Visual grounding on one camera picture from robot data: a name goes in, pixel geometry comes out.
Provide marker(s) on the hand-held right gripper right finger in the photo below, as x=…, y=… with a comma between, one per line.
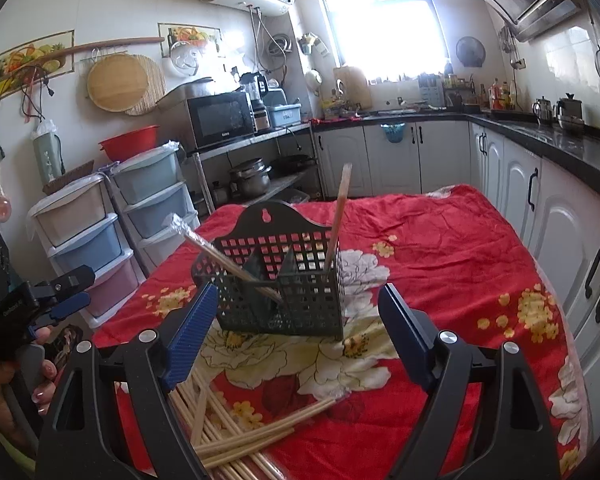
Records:
x=402, y=322

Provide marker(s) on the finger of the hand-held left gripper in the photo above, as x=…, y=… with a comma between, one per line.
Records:
x=69, y=305
x=72, y=276

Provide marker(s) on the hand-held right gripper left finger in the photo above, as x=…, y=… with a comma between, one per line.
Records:
x=195, y=330

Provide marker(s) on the wooden chopstick pair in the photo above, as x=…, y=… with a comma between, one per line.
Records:
x=215, y=252
x=338, y=215

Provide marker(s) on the black plastic utensil basket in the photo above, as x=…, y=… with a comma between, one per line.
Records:
x=280, y=310

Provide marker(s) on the pile of chopsticks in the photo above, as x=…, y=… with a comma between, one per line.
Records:
x=250, y=437

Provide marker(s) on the person's left hand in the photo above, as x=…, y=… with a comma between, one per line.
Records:
x=46, y=371

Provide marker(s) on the white pastel plastic drawer tower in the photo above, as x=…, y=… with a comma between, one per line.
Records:
x=80, y=250

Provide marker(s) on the red floral blanket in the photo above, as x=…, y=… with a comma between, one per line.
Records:
x=430, y=270

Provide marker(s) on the woven basket tray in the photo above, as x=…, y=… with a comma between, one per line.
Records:
x=70, y=177

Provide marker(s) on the blue plastic drawer tower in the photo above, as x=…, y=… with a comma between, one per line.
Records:
x=150, y=195

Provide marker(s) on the red plastic basin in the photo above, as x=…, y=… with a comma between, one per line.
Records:
x=130, y=142

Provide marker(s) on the steel cooking pot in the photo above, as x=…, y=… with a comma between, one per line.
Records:
x=250, y=180

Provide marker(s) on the white kitchen cabinets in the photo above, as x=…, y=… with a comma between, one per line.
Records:
x=440, y=155

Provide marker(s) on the blue hanging plastic basket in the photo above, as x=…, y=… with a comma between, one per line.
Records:
x=394, y=132

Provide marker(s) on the metal shelf rack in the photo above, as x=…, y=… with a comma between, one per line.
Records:
x=240, y=143

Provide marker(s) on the black wok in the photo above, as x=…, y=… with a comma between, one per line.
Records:
x=292, y=162

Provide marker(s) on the round wooden board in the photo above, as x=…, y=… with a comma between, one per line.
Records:
x=115, y=82

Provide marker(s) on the round woven mat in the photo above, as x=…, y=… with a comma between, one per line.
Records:
x=156, y=85

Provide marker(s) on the black microwave oven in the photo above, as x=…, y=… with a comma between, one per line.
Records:
x=220, y=120

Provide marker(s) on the blue-grey plastic box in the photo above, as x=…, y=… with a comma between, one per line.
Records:
x=285, y=115

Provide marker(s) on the long wooden pole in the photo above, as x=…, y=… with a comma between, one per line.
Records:
x=105, y=45

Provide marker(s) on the black blender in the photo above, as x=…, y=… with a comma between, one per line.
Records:
x=257, y=105

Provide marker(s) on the wooden cutting board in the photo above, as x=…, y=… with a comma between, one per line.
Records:
x=352, y=87

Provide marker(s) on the row of condiment bottles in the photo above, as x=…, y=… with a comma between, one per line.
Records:
x=500, y=95

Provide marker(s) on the small steel kettle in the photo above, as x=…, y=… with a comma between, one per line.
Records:
x=542, y=109

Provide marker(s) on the steel teapot with black lid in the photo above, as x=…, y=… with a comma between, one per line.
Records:
x=570, y=107

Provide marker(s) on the kitchen window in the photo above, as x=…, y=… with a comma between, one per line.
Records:
x=380, y=35

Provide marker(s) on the large fruit wall poster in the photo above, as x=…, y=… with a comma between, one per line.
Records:
x=25, y=60

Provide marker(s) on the small fruit wall poster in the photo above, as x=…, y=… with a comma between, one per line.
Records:
x=190, y=35

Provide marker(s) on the round wall fan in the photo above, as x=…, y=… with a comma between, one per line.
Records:
x=470, y=51

